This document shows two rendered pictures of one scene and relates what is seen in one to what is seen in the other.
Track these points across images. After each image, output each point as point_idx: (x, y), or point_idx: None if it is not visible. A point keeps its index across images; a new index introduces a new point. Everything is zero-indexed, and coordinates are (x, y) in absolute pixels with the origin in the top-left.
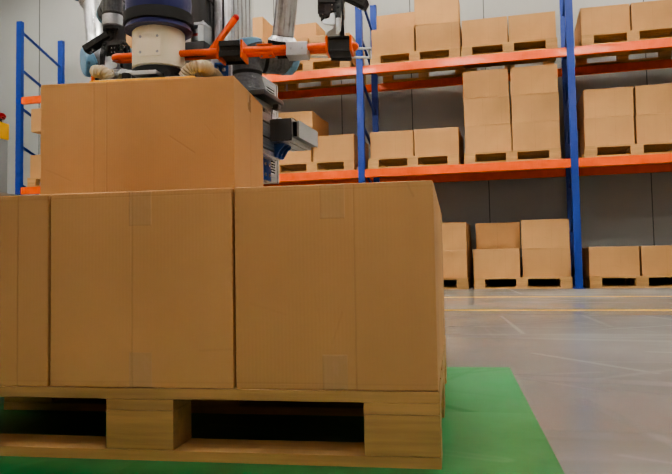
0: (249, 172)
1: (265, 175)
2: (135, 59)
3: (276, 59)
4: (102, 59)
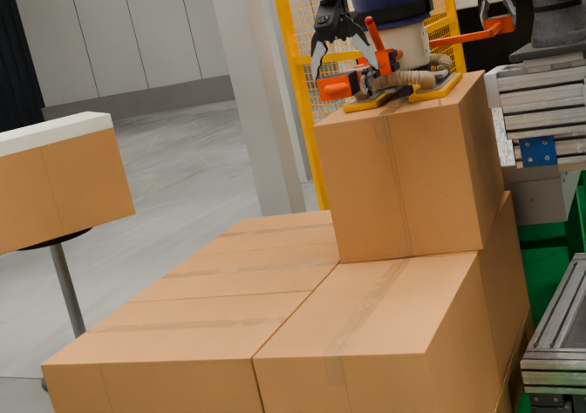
0: (396, 211)
1: None
2: None
3: None
4: (479, 7)
